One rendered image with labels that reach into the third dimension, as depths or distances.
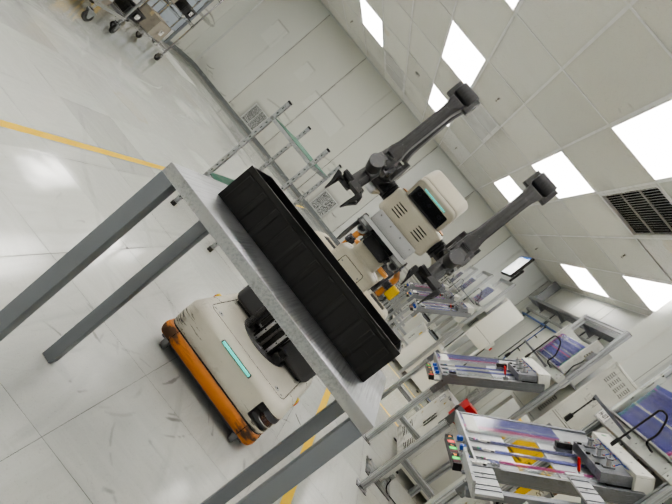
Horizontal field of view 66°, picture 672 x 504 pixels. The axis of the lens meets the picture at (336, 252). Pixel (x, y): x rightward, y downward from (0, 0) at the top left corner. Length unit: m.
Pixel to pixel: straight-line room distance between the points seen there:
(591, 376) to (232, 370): 2.70
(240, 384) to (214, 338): 0.22
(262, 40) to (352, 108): 2.44
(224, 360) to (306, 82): 9.81
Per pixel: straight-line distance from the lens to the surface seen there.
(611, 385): 4.17
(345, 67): 11.65
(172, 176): 1.18
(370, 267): 2.18
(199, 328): 2.27
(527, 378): 4.03
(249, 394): 2.24
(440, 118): 1.98
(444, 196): 2.11
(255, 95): 11.83
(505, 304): 7.20
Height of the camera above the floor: 1.07
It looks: 6 degrees down
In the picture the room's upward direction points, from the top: 51 degrees clockwise
